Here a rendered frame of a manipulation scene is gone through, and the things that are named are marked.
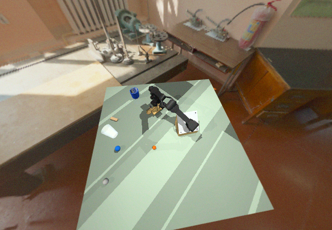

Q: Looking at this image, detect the clear plastic cup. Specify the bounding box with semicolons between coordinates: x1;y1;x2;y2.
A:
101;124;118;139

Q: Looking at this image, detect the blue cup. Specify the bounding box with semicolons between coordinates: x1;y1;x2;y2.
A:
130;88;139;99

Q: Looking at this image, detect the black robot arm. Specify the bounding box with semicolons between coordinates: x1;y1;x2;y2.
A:
148;86;199;132

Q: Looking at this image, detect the grey ball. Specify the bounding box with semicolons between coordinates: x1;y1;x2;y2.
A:
103;178;109;185

